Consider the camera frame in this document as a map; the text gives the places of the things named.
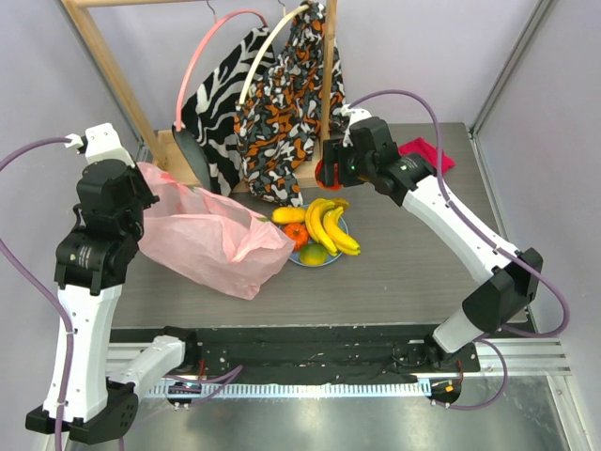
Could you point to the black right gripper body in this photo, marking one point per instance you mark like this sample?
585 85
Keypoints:
330 160

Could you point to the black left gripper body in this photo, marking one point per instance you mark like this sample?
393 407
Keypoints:
144 200

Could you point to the red apple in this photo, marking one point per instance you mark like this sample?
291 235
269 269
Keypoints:
327 176

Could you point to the pink peach plastic bag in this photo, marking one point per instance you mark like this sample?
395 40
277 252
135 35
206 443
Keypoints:
211 239

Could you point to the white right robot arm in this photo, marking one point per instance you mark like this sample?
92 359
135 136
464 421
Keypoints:
505 286

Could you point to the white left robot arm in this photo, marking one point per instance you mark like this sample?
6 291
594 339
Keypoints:
85 401

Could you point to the red folded cloth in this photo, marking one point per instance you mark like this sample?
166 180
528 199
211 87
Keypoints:
428 152

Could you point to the wooden clothes rack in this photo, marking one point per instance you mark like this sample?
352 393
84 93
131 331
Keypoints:
163 147

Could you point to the yellow banana bunch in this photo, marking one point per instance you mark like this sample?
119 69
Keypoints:
322 220

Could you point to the orange camouflage cloth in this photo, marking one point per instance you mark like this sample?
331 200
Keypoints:
278 118

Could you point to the yellow mango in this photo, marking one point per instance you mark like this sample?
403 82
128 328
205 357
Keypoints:
288 215

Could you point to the green orange citrus fruit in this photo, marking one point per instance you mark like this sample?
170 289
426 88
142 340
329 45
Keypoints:
313 254

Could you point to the zebra pattern cloth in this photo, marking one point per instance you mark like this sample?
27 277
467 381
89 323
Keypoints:
206 138

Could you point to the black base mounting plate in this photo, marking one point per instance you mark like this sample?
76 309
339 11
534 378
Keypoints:
151 354

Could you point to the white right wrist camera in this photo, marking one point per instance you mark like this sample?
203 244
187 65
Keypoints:
353 116

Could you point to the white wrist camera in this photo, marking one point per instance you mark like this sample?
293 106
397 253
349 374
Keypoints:
353 116
100 143

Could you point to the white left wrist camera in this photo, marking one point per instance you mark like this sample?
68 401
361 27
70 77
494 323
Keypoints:
100 143

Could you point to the aluminium frame rail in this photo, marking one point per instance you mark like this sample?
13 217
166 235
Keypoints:
352 369

